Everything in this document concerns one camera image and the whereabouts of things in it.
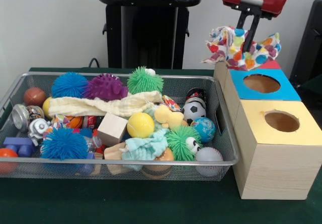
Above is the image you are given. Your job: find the colourful dotted cloth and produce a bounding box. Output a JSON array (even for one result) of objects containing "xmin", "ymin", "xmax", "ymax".
[{"xmin": 201, "ymin": 25, "xmax": 282, "ymax": 71}]

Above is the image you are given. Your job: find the green spiky ball white nub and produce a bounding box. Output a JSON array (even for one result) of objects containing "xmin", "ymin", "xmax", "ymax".
[{"xmin": 127, "ymin": 66, "xmax": 165, "ymax": 95}]

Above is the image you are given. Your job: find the shallow mesh bin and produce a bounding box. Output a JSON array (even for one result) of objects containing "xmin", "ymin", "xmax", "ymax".
[{"xmin": 0, "ymin": 71, "xmax": 240, "ymax": 182}]

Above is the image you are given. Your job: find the wooden box with three holes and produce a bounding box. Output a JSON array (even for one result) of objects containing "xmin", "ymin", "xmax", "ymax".
[{"xmin": 213, "ymin": 59, "xmax": 322, "ymax": 200}]

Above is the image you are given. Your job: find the black upright panel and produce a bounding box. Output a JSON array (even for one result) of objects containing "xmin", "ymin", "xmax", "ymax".
[{"xmin": 289, "ymin": 0, "xmax": 322, "ymax": 84}]

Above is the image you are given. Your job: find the dark green side-table cloth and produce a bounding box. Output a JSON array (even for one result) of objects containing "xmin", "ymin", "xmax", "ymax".
[{"xmin": 300, "ymin": 74, "xmax": 322, "ymax": 89}]

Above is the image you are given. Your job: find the black and white soccer ball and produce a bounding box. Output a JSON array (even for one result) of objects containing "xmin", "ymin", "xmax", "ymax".
[{"xmin": 181, "ymin": 100, "xmax": 206, "ymax": 126}]

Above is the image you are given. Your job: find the blue globe ball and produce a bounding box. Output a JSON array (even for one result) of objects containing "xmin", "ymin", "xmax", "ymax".
[{"xmin": 190, "ymin": 117, "xmax": 216, "ymax": 143}]

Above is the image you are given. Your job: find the green spiky ball with eyes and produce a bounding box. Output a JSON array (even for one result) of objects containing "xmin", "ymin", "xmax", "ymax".
[{"xmin": 165, "ymin": 125, "xmax": 203, "ymax": 162}]

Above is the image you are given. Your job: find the yellow tennis ball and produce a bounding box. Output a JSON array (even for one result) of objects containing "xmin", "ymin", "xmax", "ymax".
[{"xmin": 126, "ymin": 112, "xmax": 155, "ymax": 139}]

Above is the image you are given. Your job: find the purple spiky toy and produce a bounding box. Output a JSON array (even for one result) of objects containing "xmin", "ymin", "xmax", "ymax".
[{"xmin": 82, "ymin": 73, "xmax": 129, "ymax": 102}]

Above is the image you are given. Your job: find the mint green cloth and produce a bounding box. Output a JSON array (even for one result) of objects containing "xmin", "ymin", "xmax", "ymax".
[{"xmin": 122, "ymin": 128, "xmax": 170, "ymax": 172}]

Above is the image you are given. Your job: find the cream muslin cloth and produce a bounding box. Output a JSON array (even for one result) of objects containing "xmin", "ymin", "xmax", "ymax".
[{"xmin": 47, "ymin": 90, "xmax": 163, "ymax": 118}]

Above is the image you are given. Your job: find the blue spiky ball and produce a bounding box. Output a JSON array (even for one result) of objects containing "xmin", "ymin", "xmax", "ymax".
[
  {"xmin": 51, "ymin": 71, "xmax": 89, "ymax": 99},
  {"xmin": 40, "ymin": 127, "xmax": 89, "ymax": 161}
]

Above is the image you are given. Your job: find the dark green table cloth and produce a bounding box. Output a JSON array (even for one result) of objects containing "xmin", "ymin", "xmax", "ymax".
[{"xmin": 0, "ymin": 67, "xmax": 322, "ymax": 224}]

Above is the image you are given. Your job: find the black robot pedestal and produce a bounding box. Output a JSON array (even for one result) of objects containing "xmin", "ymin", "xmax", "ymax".
[{"xmin": 97, "ymin": 0, "xmax": 202, "ymax": 70}]

